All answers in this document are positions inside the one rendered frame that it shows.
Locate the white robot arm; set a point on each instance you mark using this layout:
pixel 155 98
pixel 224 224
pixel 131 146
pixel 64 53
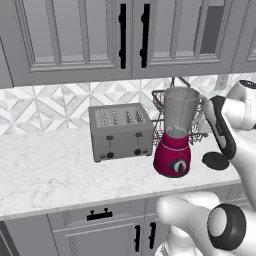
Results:
pixel 196 213

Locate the red blender with clear jar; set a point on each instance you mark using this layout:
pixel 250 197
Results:
pixel 173 156

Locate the grey four-slot toaster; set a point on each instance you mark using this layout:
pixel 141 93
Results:
pixel 120 140

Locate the grey drawer front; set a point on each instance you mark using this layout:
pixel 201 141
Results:
pixel 235 193
pixel 123 211

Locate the grey base cupboard door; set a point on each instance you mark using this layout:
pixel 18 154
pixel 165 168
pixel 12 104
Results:
pixel 100 241
pixel 161 232

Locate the grey base cupboard panel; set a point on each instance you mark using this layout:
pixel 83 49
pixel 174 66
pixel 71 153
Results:
pixel 30 236

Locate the white wall socket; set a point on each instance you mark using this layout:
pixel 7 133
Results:
pixel 222 81

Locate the grey wall cupboard door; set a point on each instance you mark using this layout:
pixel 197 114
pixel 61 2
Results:
pixel 4 66
pixel 248 33
pixel 70 33
pixel 186 33

